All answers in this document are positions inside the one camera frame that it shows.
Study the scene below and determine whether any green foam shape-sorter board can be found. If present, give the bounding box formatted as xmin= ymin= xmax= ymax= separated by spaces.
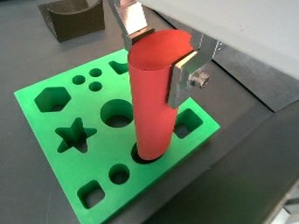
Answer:
xmin=15 ymin=50 xmax=220 ymax=224

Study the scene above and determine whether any black curved cradle fixture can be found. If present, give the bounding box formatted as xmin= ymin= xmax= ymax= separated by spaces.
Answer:
xmin=39 ymin=0 xmax=105 ymax=42

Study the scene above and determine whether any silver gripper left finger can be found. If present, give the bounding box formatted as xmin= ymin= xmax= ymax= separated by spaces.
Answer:
xmin=107 ymin=0 xmax=155 ymax=50

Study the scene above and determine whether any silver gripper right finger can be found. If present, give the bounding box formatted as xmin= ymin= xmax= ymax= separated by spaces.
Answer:
xmin=168 ymin=30 xmax=223 ymax=109

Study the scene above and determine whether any red oval cylinder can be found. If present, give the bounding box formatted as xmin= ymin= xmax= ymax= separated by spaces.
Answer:
xmin=128 ymin=30 xmax=192 ymax=160

